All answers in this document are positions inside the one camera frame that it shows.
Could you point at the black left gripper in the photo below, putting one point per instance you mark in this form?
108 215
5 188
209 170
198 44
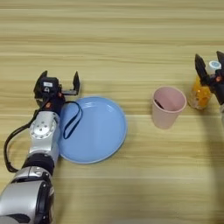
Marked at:
53 102

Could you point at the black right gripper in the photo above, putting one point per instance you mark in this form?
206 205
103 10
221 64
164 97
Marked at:
218 87

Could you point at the orange juice bottle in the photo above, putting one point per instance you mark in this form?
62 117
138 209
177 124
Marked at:
201 94

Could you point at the pink plastic cup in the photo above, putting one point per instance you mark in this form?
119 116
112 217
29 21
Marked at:
167 116

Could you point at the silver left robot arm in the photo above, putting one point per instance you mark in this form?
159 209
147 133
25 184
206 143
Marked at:
42 137

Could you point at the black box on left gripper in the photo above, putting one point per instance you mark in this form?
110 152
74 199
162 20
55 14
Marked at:
46 84

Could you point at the dark stick inside cup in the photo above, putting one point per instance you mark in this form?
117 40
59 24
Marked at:
159 104

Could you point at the blue round plate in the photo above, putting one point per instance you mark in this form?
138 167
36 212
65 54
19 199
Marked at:
99 131

